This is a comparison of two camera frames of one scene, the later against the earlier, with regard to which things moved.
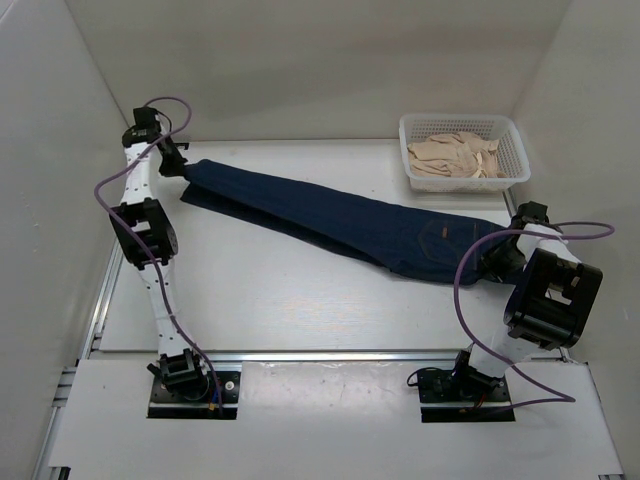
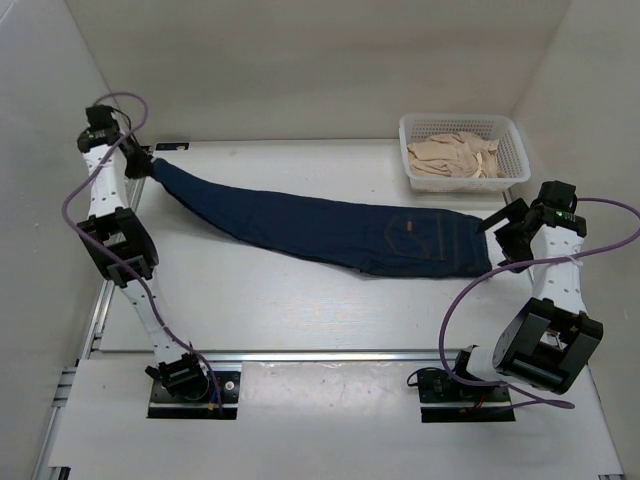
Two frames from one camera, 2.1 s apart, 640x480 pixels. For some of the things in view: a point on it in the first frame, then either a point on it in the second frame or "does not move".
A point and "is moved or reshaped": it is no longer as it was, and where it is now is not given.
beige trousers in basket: [459, 154] does not move
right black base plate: [463, 394] does not move
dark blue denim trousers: [344, 224] is moved or reshaped
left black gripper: [176, 168] to [142, 168]
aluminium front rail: [335, 355] does not move
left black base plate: [163, 404] does not move
